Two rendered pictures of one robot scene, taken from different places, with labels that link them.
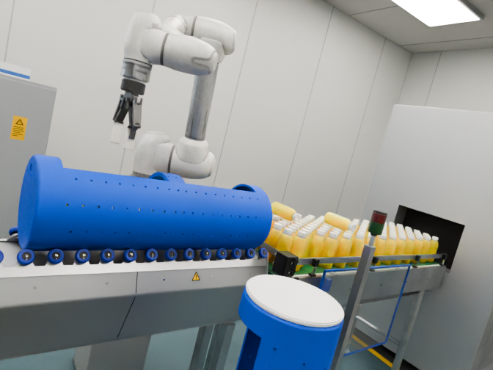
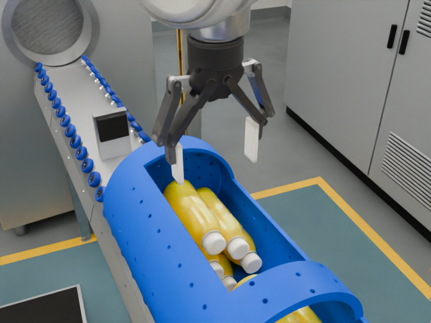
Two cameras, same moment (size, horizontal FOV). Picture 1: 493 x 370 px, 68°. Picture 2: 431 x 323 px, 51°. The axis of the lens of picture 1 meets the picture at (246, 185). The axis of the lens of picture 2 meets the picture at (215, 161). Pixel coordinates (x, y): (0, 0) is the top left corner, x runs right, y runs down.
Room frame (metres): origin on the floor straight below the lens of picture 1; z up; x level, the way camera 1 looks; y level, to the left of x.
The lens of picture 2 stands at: (1.32, -0.13, 1.71)
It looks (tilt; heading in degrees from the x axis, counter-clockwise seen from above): 34 degrees down; 103
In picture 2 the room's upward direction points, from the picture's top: straight up
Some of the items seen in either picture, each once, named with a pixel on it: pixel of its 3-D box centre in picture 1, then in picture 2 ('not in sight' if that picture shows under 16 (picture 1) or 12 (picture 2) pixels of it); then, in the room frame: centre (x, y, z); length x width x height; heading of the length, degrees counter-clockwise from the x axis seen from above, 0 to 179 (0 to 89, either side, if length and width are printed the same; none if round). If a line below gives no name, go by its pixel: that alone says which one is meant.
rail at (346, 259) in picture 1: (387, 258); not in sight; (2.03, -0.88, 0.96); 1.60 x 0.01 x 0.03; 130
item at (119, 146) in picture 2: not in sight; (113, 135); (0.76, 0.94, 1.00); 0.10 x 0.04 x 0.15; 40
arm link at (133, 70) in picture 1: (136, 72); (215, 11); (1.19, 0.43, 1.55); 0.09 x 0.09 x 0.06
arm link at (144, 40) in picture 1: (147, 39); not in sight; (1.19, 0.42, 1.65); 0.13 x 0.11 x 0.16; 95
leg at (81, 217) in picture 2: not in sight; (76, 193); (0.25, 1.44, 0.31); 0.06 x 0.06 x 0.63; 40
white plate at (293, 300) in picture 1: (293, 298); not in sight; (0.97, -0.20, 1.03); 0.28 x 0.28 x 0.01
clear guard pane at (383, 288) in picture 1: (359, 311); not in sight; (1.82, -0.73, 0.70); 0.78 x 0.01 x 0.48; 130
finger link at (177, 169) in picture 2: (130, 139); (176, 161); (1.14, 0.39, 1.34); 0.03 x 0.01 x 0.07; 130
